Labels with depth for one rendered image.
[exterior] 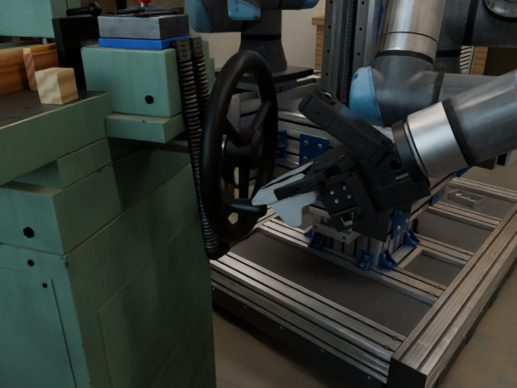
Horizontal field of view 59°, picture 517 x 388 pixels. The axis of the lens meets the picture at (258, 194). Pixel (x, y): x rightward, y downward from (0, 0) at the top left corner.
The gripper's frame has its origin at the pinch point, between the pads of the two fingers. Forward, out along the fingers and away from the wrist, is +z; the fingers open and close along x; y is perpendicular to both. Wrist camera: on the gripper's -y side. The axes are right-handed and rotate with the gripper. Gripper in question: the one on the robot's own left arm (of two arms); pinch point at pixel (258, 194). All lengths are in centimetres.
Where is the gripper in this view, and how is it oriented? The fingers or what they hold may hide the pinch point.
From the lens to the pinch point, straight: 58.9
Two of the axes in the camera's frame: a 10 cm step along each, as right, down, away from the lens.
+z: -8.2, 3.4, 4.6
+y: 4.7, 8.6, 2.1
